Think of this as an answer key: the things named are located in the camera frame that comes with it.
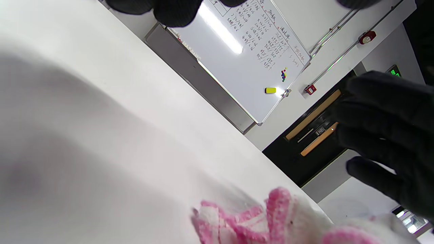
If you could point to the green exit sign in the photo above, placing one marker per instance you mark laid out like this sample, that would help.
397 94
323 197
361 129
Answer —
394 72

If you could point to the red fire alarm bell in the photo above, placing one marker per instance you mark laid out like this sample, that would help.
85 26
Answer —
367 37

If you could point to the cluster of coloured magnets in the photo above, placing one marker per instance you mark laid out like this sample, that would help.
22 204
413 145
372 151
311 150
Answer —
284 74

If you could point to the person's left hand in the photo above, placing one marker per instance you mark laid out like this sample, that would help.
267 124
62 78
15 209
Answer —
176 12

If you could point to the yellow magnetic eraser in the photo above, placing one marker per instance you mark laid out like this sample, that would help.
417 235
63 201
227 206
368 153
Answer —
270 90

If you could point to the whiteboard on metal stand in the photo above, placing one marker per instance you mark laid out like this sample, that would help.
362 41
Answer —
237 74

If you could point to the person's right hand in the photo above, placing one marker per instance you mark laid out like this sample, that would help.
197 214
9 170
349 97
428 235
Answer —
400 135

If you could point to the white pink-edged dish cloth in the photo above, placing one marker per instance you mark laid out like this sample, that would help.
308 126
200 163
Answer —
278 220

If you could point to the red wall call box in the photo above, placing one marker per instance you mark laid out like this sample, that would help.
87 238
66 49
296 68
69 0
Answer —
310 89

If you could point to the metal wall conduit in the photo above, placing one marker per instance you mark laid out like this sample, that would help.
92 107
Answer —
346 51

